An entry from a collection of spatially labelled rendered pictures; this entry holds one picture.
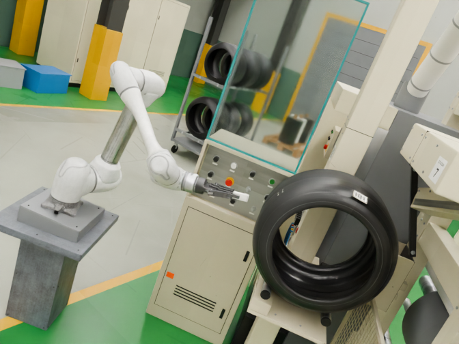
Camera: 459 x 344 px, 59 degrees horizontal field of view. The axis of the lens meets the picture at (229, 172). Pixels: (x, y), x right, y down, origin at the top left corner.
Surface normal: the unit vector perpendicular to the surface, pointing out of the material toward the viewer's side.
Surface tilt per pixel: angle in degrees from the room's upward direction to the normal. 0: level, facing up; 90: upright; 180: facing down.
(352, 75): 90
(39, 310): 90
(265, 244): 92
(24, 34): 90
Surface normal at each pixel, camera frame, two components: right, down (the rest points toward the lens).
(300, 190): -0.41, -0.51
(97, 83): 0.75, 0.45
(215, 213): -0.22, 0.25
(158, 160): -0.02, -0.09
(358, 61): -0.57, 0.07
